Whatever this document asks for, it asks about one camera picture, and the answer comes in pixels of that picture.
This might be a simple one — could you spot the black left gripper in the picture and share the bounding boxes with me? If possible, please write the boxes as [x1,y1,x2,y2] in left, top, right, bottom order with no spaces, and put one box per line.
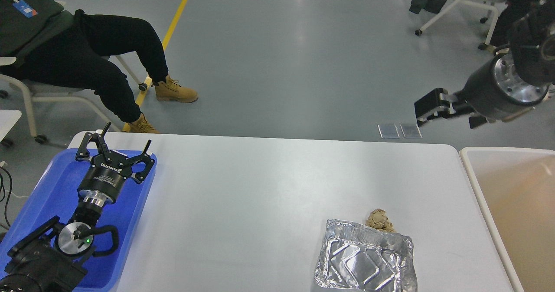
[76,122,156,205]

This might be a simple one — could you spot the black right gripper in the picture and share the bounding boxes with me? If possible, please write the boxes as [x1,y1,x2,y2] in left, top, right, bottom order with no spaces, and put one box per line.
[414,53,551,129]

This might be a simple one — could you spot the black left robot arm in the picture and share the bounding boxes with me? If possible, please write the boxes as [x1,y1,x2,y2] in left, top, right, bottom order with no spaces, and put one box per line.
[1,127,156,292]

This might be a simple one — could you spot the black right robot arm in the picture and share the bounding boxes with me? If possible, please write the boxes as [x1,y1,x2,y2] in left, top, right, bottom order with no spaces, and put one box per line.
[414,0,555,130]

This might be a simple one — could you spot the right floor metal plate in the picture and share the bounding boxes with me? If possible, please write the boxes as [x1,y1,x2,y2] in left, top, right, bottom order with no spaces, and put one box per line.
[400,123,423,139]

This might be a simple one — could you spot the floor metal plate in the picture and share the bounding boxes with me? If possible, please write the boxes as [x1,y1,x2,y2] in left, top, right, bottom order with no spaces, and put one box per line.
[377,123,400,139]
[400,123,423,139]

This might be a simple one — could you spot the left floor metal plate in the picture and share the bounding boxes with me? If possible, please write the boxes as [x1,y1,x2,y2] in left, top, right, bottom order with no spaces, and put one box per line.
[377,123,400,139]

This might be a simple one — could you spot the white chair right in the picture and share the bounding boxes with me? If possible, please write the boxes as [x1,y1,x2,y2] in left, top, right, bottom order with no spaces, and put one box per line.
[409,0,505,50]

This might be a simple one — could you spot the white chair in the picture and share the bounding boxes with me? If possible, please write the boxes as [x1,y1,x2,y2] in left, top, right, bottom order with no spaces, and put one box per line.
[409,0,505,50]
[0,55,150,144]

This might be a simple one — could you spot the white chair left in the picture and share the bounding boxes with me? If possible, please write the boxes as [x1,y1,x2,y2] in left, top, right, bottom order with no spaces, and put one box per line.
[0,55,150,144]

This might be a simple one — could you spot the white side table corner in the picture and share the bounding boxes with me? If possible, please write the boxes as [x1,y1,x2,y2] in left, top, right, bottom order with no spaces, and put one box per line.
[0,110,22,148]

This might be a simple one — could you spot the beige plastic bin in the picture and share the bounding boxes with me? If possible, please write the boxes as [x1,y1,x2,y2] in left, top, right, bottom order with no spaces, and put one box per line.
[459,147,555,292]

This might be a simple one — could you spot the seated person black clothes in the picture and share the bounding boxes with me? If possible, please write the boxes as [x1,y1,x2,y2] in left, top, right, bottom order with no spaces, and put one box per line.
[470,0,551,52]

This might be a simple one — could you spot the crumpled brown paper ball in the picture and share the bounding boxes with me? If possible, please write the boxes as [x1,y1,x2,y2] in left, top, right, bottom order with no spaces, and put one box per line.
[365,208,396,233]

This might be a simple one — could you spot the seated person green sweater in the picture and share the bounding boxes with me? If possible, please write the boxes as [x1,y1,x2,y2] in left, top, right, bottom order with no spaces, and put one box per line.
[0,0,198,133]

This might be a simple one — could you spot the crumpled aluminium foil tray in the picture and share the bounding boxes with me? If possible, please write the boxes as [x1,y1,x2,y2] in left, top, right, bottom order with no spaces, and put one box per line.
[314,219,418,292]

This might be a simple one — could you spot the black cables left edge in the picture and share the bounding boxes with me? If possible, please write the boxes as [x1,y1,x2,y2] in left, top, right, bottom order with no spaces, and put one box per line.
[0,162,14,232]

